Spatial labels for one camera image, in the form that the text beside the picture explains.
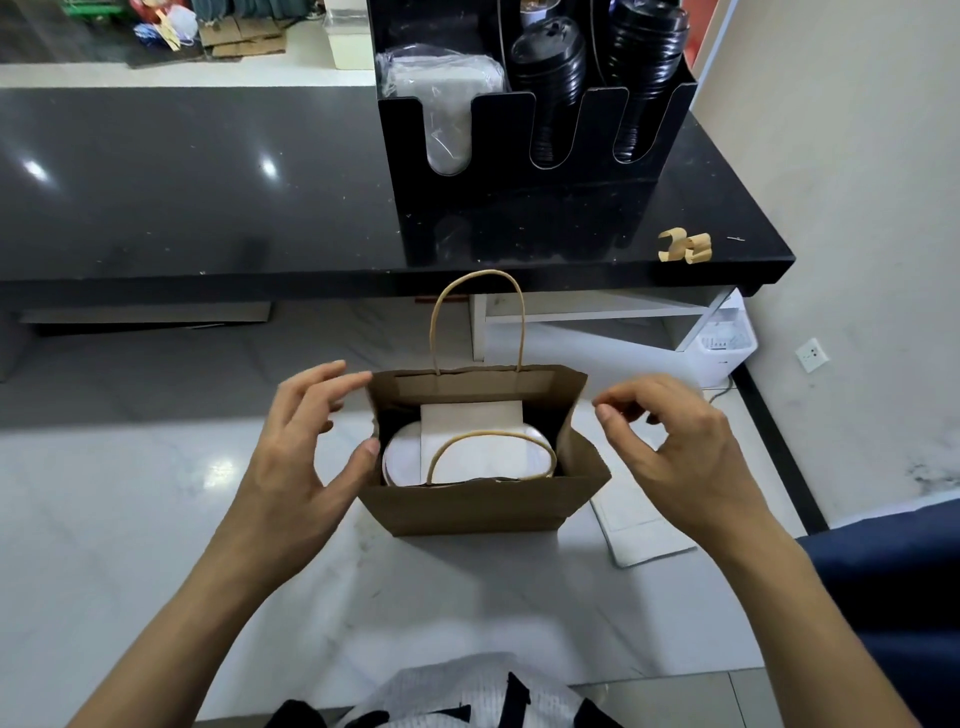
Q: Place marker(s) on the black body harness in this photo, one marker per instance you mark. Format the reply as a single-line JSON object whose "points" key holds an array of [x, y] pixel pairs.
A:
{"points": [[515, 705]]}

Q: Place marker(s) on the white wall socket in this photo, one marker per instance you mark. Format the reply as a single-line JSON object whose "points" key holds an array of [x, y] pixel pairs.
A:
{"points": [[812, 354]]}

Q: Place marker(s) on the brown paper bag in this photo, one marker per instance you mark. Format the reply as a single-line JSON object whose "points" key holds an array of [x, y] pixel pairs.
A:
{"points": [[480, 507]]}

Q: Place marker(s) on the black acrylic organizer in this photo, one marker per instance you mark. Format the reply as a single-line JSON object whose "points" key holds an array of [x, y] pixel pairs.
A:
{"points": [[525, 188]]}

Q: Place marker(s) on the red banner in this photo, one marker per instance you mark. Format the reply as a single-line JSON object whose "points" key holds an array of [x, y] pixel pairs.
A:
{"points": [[701, 23]]}

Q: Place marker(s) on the row of tan tape strips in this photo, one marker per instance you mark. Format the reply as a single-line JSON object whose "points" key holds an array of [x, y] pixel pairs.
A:
{"points": [[696, 252]]}

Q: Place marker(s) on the white box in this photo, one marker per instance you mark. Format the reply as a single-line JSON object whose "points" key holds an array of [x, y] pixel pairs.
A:
{"points": [[348, 38]]}

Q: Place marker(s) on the person's right forearm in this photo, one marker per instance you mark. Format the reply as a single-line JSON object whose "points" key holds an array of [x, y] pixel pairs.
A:
{"points": [[818, 638]]}

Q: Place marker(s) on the plastic wrapped white pack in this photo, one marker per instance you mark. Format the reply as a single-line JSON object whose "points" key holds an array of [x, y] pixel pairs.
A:
{"points": [[443, 98]]}

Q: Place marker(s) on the person's white shirt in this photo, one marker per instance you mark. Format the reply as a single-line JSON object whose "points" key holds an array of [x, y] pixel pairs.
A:
{"points": [[435, 687]]}

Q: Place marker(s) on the person's left forearm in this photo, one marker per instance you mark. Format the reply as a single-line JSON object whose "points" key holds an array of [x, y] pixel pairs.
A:
{"points": [[173, 645]]}

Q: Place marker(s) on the person's left hand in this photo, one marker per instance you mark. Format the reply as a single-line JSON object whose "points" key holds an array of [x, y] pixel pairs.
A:
{"points": [[285, 503]]}

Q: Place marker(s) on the person's right hand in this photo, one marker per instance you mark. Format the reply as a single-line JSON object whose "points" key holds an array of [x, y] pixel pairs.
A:
{"points": [[698, 473]]}

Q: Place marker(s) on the stack of white paper sheets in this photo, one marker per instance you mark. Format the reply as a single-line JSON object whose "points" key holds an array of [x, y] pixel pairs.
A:
{"points": [[645, 533]]}

